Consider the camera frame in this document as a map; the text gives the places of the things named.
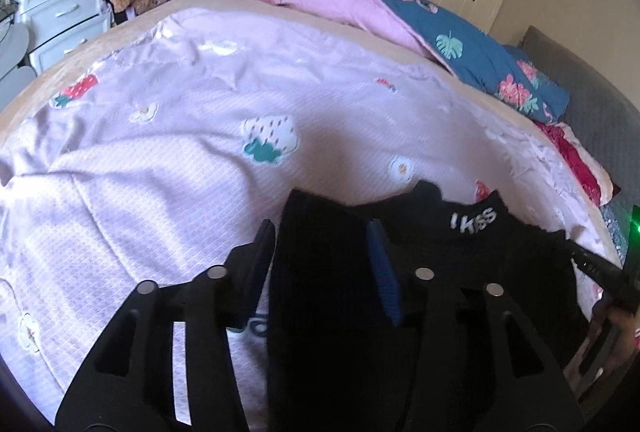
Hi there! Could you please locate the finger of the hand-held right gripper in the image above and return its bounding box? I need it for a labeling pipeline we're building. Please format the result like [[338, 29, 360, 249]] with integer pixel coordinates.
[[564, 239, 627, 294]]

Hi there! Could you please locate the black long-sleeved sweater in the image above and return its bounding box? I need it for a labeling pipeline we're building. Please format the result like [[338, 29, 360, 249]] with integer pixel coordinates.
[[267, 179, 591, 432]]

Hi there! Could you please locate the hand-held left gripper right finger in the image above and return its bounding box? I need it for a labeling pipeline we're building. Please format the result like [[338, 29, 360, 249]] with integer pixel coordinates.
[[365, 218, 583, 432]]

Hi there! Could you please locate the grey padded headboard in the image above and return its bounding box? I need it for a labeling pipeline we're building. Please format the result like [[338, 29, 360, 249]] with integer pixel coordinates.
[[520, 25, 640, 208]]

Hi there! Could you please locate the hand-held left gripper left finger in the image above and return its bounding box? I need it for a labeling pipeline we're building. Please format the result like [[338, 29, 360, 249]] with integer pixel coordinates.
[[55, 218, 276, 432]]

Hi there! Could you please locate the pink printed bed sheet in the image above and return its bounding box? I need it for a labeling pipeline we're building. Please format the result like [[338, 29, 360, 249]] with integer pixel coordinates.
[[0, 7, 623, 423]]

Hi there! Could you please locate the grey chair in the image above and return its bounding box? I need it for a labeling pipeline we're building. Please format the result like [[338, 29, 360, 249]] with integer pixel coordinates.
[[0, 22, 36, 100]]

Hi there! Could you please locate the blue floral quilt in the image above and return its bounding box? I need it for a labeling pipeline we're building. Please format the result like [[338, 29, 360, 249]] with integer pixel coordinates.
[[300, 0, 571, 123]]

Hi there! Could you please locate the red floral pillow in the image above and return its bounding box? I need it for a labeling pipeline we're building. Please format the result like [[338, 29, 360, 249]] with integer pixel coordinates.
[[535, 121, 621, 208]]

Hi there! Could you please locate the white drawer cabinet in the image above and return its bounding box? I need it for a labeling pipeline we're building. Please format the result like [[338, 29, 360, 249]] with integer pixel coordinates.
[[7, 0, 113, 76]]

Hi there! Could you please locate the person's right hand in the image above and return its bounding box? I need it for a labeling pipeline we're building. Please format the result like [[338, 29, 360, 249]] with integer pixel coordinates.
[[592, 299, 640, 373]]

